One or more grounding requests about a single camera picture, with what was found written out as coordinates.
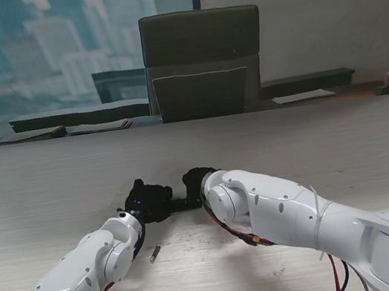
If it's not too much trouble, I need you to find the white paper sheet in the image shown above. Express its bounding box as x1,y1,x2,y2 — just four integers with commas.
271,86,337,108

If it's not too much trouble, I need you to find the black remote control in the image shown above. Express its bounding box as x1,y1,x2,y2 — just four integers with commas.
169,195,203,214

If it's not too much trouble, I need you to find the silver battery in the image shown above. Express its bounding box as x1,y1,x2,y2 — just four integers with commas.
146,244,163,264

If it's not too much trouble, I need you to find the red black right arm cable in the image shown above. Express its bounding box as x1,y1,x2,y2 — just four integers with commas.
203,180,353,291

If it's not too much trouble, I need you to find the dark grey folder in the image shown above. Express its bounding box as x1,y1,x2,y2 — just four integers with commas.
0,124,68,148

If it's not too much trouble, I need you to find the short dark low bench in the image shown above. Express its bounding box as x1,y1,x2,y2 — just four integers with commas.
260,65,358,100

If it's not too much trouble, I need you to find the dark office chair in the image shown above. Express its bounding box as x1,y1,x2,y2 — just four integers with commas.
133,0,278,129

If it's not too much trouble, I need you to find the grey paper stack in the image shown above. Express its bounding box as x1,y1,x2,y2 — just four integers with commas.
68,115,135,140

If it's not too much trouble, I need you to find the long dark low bench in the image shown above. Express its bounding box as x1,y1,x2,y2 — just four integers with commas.
7,92,152,141

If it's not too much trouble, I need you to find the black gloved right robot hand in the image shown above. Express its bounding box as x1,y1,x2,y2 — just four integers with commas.
180,163,226,212

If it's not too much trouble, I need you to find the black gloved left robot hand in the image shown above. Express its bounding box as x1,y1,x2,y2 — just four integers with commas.
120,172,179,229

